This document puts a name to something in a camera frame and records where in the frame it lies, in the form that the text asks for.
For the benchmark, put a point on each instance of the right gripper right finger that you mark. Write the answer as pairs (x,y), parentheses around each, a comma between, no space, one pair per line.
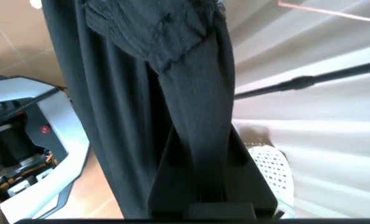
(250,186)

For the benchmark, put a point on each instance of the white laundry basket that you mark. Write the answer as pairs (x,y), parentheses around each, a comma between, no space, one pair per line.
(275,171)

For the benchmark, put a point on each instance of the black shorts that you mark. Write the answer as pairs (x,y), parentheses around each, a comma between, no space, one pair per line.
(126,109)

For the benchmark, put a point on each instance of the black clothes rack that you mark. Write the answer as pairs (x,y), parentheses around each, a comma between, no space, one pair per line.
(303,81)

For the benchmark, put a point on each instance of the beige curtain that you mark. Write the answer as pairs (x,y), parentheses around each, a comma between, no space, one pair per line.
(312,124)

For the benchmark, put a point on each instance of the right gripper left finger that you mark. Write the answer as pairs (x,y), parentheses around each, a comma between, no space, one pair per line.
(169,186)

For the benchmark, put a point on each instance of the pink clothes hanger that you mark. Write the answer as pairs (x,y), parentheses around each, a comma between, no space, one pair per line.
(328,12)

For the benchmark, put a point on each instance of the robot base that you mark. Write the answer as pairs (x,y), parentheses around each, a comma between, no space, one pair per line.
(57,124)

